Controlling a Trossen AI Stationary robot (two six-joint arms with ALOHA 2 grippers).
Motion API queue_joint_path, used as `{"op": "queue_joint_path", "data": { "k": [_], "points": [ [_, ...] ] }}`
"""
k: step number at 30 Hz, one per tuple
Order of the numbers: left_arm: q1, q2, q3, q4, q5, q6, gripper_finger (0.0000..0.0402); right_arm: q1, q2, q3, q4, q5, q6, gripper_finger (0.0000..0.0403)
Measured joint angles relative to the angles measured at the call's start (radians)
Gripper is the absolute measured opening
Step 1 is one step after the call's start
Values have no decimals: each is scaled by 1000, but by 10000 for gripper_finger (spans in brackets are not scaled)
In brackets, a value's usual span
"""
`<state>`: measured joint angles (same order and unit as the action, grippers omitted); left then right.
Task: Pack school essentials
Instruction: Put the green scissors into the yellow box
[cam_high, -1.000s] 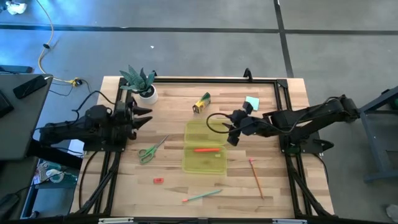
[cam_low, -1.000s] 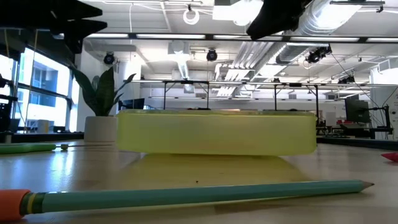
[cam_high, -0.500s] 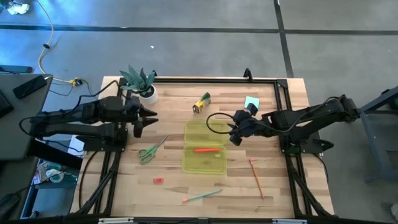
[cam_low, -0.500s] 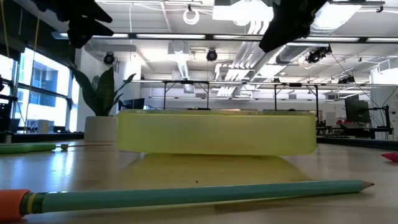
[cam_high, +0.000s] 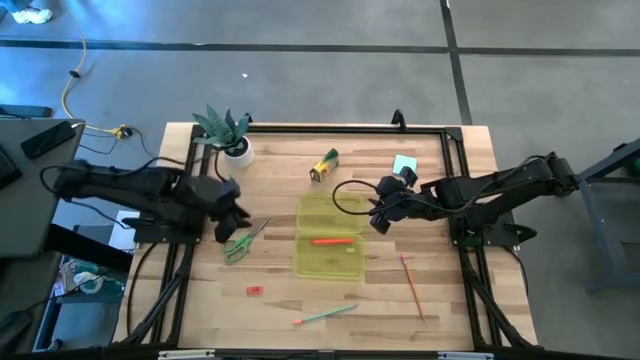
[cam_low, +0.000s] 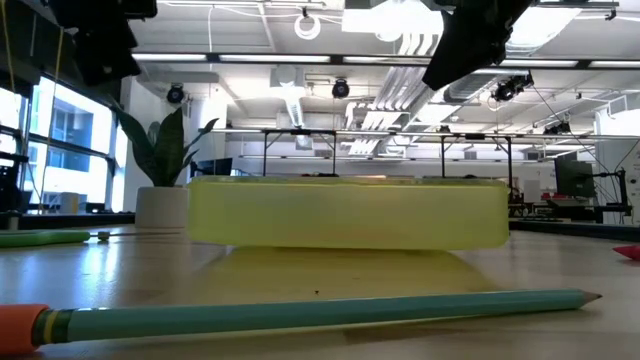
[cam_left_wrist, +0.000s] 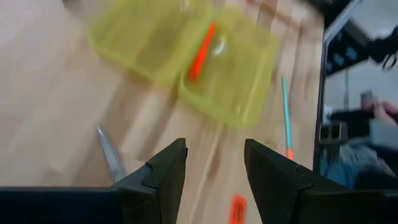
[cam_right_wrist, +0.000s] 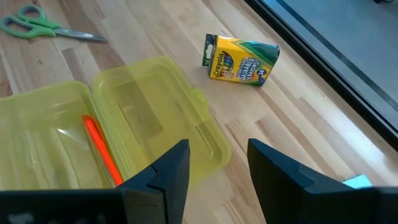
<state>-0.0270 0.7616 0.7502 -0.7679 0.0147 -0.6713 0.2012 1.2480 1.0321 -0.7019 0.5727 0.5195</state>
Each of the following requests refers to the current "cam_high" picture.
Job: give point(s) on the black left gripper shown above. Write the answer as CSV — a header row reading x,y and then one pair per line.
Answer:
x,y
226,200

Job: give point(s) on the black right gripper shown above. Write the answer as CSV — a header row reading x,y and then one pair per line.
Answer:
x,y
402,202

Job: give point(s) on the yellow translucent pencil case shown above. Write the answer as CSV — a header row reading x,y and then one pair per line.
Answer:
x,y
330,215

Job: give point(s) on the blue sticky note pad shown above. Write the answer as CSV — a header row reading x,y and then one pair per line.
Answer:
x,y
404,161

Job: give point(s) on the yellow green crayon box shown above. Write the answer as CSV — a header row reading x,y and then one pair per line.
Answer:
x,y
324,167

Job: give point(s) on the small red eraser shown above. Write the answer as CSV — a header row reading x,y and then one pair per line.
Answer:
x,y
254,290

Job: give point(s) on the orange pencil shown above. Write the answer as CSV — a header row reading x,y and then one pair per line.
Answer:
x,y
413,287

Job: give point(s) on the green pencil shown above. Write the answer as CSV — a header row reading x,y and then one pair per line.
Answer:
x,y
325,314

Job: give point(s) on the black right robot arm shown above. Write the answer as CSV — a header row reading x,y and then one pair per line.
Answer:
x,y
500,192

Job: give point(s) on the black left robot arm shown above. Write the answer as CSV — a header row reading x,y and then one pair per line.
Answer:
x,y
150,185

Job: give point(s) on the orange marker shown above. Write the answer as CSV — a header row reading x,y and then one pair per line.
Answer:
x,y
332,241

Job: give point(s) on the green plant in white pot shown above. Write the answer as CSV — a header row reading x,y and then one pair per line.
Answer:
x,y
239,155

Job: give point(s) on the black bench beam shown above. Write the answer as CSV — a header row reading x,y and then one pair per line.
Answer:
x,y
85,247

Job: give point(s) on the clutter bag on floor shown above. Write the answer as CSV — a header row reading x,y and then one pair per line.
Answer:
x,y
85,280

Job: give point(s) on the black phone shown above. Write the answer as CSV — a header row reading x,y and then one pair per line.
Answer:
x,y
47,140

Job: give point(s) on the grey side table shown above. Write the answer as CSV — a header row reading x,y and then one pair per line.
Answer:
x,y
30,210

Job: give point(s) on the grey metal stand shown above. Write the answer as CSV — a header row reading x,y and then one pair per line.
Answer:
x,y
595,230

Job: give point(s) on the flat black device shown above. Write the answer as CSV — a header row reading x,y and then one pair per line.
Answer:
x,y
25,111

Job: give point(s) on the person's shoe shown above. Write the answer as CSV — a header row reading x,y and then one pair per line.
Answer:
x,y
32,16

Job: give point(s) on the person's leg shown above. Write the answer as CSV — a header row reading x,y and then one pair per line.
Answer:
x,y
15,4

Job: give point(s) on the black aluminium table frame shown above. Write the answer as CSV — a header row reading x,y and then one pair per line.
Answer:
x,y
350,129

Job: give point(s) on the black frame bracket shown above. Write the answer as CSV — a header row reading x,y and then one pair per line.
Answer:
x,y
398,120

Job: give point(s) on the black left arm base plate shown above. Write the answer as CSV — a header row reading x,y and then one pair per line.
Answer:
x,y
140,232

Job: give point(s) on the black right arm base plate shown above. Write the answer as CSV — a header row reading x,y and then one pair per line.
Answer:
x,y
520,232

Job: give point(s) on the silver frame plate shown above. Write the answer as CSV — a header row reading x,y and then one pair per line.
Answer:
x,y
185,354
465,356

